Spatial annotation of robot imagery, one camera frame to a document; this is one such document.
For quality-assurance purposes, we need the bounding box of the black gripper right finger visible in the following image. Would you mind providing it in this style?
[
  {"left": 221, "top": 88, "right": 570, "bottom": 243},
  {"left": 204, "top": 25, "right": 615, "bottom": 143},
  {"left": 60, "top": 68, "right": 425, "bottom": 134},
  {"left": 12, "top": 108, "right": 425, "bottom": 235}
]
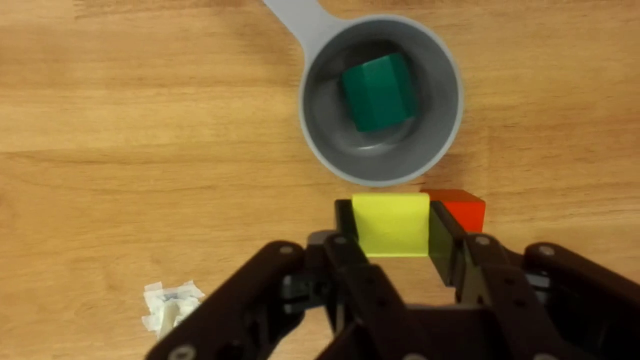
[{"left": 427, "top": 201, "right": 640, "bottom": 360}]

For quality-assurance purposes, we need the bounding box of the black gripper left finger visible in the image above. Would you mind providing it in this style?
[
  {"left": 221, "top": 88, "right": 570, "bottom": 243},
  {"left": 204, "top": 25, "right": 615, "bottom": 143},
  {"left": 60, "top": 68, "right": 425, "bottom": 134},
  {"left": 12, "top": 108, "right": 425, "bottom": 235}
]
[{"left": 144, "top": 200, "right": 408, "bottom": 360}]

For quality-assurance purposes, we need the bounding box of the yellow cube block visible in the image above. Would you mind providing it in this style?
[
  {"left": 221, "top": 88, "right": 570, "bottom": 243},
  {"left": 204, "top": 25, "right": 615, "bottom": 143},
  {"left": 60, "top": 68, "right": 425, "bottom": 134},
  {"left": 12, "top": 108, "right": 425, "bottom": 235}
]
[{"left": 353, "top": 191, "right": 430, "bottom": 257}]

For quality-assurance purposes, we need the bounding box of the red cube block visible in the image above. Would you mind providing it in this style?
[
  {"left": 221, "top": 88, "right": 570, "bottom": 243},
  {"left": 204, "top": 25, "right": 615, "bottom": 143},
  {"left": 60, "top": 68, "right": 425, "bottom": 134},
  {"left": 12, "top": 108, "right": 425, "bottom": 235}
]
[{"left": 427, "top": 188, "right": 486, "bottom": 232}]

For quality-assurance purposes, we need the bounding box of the grey measuring cup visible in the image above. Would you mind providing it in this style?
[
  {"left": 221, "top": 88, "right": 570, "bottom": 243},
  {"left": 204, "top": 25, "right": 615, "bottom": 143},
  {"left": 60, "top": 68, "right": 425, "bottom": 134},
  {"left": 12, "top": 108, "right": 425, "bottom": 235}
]
[{"left": 263, "top": 0, "right": 464, "bottom": 188}]

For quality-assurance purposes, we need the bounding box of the green octagonal block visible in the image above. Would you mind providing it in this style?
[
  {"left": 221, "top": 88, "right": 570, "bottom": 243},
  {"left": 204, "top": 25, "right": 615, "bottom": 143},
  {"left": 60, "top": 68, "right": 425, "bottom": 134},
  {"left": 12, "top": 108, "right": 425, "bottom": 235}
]
[{"left": 341, "top": 54, "right": 417, "bottom": 132}]

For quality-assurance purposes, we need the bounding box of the clear peg stand right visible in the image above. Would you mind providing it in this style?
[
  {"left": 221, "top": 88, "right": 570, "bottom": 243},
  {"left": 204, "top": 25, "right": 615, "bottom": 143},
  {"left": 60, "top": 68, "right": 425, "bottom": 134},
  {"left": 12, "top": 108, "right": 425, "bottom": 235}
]
[{"left": 142, "top": 280, "right": 204, "bottom": 338}]

